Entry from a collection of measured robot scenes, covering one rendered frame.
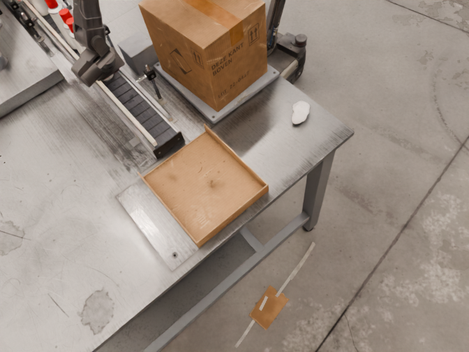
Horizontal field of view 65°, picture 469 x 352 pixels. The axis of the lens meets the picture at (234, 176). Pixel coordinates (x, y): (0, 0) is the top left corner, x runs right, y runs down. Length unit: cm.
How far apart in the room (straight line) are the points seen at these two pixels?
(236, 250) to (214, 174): 61
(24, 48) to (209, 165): 91
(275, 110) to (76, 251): 75
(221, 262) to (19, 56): 115
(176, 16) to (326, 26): 181
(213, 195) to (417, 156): 141
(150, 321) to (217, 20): 119
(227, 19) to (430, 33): 200
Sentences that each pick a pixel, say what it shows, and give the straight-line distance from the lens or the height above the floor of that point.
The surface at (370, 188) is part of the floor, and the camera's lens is 208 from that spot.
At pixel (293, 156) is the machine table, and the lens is 114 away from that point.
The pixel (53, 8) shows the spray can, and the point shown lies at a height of 105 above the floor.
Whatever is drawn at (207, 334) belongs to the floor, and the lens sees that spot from 184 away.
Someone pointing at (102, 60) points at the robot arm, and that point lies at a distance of 116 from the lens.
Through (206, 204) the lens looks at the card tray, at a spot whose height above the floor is 83.
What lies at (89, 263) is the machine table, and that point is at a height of 83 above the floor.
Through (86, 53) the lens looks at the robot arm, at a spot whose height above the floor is 110.
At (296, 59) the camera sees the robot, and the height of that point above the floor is 24.
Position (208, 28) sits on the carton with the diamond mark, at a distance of 109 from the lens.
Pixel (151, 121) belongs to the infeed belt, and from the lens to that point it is 123.
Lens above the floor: 180
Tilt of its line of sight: 61 degrees down
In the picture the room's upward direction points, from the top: 12 degrees counter-clockwise
